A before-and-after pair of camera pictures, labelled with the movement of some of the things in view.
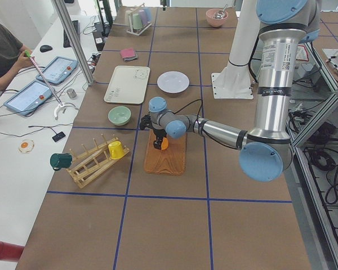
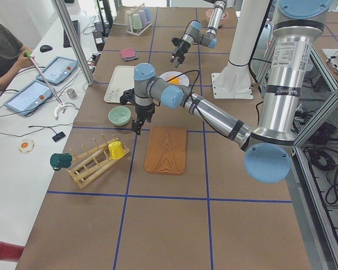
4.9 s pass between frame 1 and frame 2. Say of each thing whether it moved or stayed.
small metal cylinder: stayed
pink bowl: stayed
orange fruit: moved
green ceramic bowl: stayed
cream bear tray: stayed
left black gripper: moved
